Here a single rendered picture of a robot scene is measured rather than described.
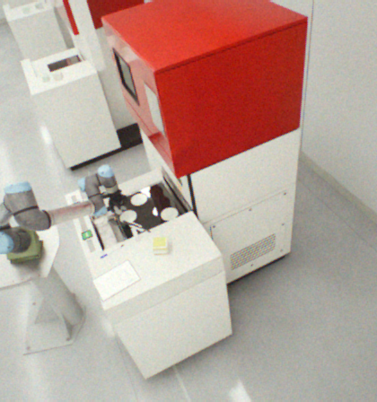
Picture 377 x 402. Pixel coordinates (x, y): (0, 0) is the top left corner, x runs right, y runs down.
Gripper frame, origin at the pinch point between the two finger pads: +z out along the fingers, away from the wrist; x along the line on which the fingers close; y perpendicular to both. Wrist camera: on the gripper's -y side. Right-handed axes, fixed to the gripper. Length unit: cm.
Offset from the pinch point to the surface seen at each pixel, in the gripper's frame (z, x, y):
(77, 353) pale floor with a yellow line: 91, -63, -20
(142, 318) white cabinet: 15, -45, 44
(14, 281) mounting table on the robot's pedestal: 9, -61, -32
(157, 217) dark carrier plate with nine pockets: 1.4, 6.5, 23.3
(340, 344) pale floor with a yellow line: 91, 22, 134
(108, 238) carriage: 3.3, -16.9, 3.9
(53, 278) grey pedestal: 35, -42, -34
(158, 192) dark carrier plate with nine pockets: 1.3, 24.2, 12.5
